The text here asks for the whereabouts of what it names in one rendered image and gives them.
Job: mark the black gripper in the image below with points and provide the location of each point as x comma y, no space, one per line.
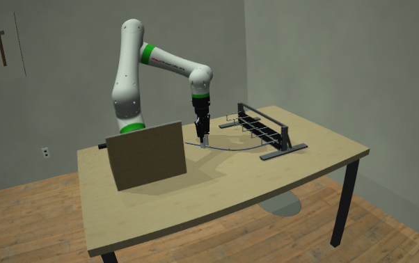
203,125

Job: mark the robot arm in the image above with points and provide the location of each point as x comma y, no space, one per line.
126,94

